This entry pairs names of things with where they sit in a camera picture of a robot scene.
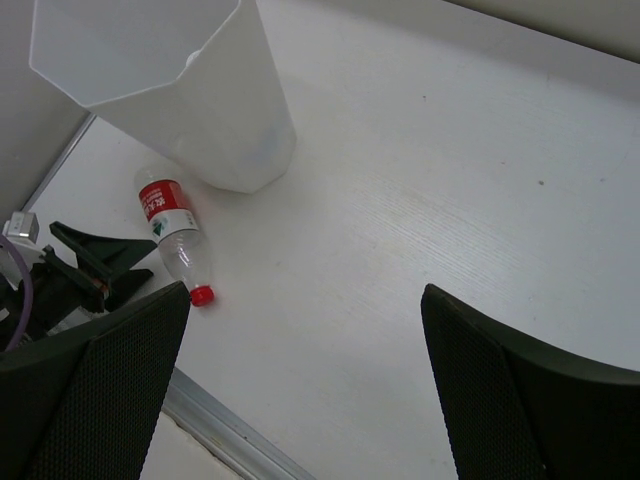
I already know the red label plastic bottle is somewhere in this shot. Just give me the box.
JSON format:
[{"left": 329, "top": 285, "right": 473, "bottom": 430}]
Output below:
[{"left": 134, "top": 166, "right": 216, "bottom": 308}]

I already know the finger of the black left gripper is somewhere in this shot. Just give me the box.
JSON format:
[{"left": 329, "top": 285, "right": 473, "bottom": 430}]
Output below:
[
  {"left": 49, "top": 221, "right": 156, "bottom": 278},
  {"left": 104, "top": 269, "right": 153, "bottom": 309}
]

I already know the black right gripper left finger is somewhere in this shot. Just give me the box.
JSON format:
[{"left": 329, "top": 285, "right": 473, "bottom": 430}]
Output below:
[{"left": 0, "top": 280, "right": 192, "bottom": 480}]

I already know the white octagonal plastic bin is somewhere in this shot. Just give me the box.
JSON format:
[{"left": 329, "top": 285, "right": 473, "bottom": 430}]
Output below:
[{"left": 29, "top": 0, "right": 296, "bottom": 193}]

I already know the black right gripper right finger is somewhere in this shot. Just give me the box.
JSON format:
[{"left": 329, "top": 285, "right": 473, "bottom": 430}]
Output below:
[{"left": 421, "top": 284, "right": 639, "bottom": 479}]

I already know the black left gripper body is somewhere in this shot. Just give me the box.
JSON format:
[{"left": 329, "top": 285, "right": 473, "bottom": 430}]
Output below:
[{"left": 1, "top": 246, "right": 108, "bottom": 345}]

